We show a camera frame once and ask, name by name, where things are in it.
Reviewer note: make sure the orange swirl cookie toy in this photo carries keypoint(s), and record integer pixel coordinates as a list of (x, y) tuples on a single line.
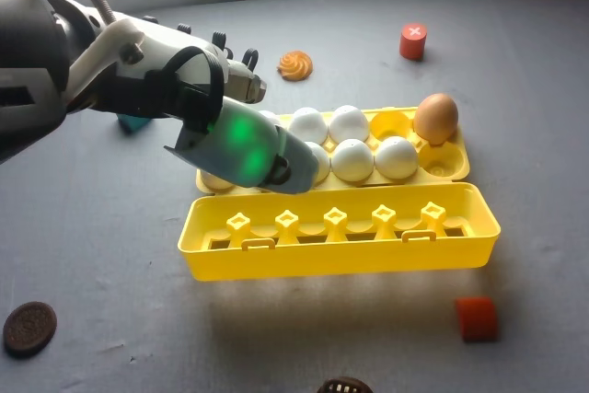
[(294, 66)]

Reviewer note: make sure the chocolate cake toy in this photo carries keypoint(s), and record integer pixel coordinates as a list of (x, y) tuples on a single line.
[(343, 386)]

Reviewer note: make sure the yellow plastic egg carton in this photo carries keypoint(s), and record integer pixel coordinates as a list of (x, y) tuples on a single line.
[(322, 259)]

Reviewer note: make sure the white toy egg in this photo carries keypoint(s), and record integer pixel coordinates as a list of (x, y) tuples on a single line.
[(396, 158), (308, 125), (352, 162), (349, 123), (323, 158)]

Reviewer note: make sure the chocolate sandwich cookie toy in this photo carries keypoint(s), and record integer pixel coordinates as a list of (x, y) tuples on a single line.
[(30, 329)]

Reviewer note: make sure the tan brown egg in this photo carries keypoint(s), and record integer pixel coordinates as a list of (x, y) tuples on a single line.
[(436, 117)]

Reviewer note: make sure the grey table cloth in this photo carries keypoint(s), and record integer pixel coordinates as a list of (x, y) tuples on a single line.
[(115, 227)]

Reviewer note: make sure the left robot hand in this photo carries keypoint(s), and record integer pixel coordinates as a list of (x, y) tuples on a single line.
[(152, 43)]

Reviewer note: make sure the red rounded block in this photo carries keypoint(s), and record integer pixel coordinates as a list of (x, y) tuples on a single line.
[(476, 319)]

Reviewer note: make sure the red cylinder with white cross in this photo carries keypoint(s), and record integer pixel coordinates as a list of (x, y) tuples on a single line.
[(412, 45)]

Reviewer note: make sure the teal number cube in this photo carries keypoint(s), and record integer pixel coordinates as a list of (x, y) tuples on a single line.
[(134, 125)]

